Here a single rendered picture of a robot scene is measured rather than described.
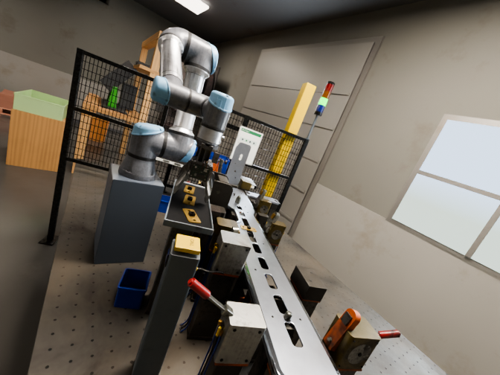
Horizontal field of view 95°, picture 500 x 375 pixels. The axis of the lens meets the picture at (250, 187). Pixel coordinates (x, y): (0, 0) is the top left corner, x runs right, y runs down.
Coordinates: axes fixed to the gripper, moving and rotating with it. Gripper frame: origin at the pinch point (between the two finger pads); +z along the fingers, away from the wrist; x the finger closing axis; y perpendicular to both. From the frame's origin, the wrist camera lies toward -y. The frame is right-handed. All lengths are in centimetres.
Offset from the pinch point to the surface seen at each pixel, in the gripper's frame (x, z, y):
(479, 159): 209, -70, -77
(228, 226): 17.3, 9.7, -4.3
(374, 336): 59, 12, 35
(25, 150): -205, 96, -247
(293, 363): 34, 18, 41
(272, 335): 29.9, 17.6, 34.4
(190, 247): 3.1, 1.7, 28.8
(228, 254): 16.8, 10.6, 13.4
